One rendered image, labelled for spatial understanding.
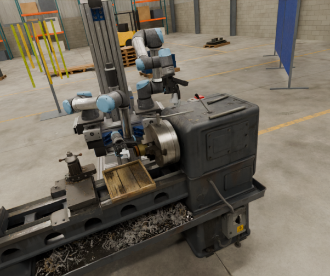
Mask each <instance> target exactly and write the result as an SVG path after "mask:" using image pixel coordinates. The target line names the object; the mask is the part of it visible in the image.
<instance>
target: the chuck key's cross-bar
mask: <svg viewBox="0 0 330 276"><path fill-rule="evenodd" d="M190 112H194V110H190V111H185V112H180V113H176V114H171V115H167V116H159V118H167V117H171V116H176V115H180V114H184V113H190ZM143 117H150V118H156V116H143Z"/></svg>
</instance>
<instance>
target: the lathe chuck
mask: <svg viewBox="0 0 330 276"><path fill-rule="evenodd" d="M156 125H157V122H154V123H151V124H148V126H149V129H150V133H151V136H152V139H153V140H154V141H153V142H152V143H149V146H153V145H156V146H157V147H158V148H160V149H161V150H163V149H166V152H167V154H166V156H165V155H160V156H155V162H156V163H157V165H158V166H159V167H164V166H167V164H168V163H170V164H173V163H174V162H175V157H176V155H175V147H174V142H173V139H172V136H171V134H170V131H169V129H168V128H167V126H166V125H165V123H164V122H162V121H160V125H161V126H156ZM170 164H169V165H170Z"/></svg>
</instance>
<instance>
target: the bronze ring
mask: <svg viewBox="0 0 330 276"><path fill-rule="evenodd" d="M147 147H148V146H147V144H144V145H143V143H141V144H138V145H137V146H134V147H133V151H134V154H135V156H136V157H139V156H140V157H141V156H146V151H145V148H147Z"/></svg>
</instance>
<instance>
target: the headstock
mask: <svg viewBox="0 0 330 276"><path fill-rule="evenodd" d="M225 95H228V96H229V97H227V98H225V99H222V100H219V101H217V102H214V103H210V104H209V105H208V104H207V101H210V100H214V99H217V98H219V97H222V96H225ZM204 97H206V98H205V99H201V101H202V102H203V103H204V104H205V106H206V107H207V108H208V110H210V111H212V113H207V112H208V111H207V110H206V108H205V107H204V106H203V104H202V103H201V101H200V100H197V101H193V102H191V101H189V100H188V101H187V103H181V104H180V106H179V107H177V105H173V106H169V107H166V108H164V109H163V110H162V112H161V116H167V115H171V114H176V113H180V112H185V111H190V110H194V112H190V113H184V114H180V115H176V116H171V117H167V118H162V120H167V121H169V122H170V124H171V125H172V127H173V128H174V130H175V131H176V133H177V136H178V139H179V142H180V159H179V161H178V162H176V163H177V164H178V165H179V166H180V167H181V169H182V170H183V171H184V172H185V173H186V174H187V176H188V177H190V178H196V177H199V176H201V175H203V173H205V172H207V171H210V170H213V169H215V168H218V167H220V166H223V165H226V164H229V163H232V162H235V161H237V160H240V159H243V158H245V157H248V156H251V155H254V154H256V153H257V144H258V128H259V111H260V109H259V106H258V105H257V104H254V103H252V102H249V101H246V100H244V99H241V98H239V97H236V96H233V95H230V94H228V93H223V94H220V93H215V94H211V95H207V96H204ZM242 106H245V107H246V108H245V109H243V110H240V111H237V112H233V113H230V114H226V115H224V116H221V117H217V118H214V119H209V118H208V117H209V116H212V115H215V114H218V113H222V112H225V111H229V110H232V109H235V108H238V107H242ZM188 119H192V120H190V121H189V120H188ZM197 119H199V120H198V121H196V120H197Z"/></svg>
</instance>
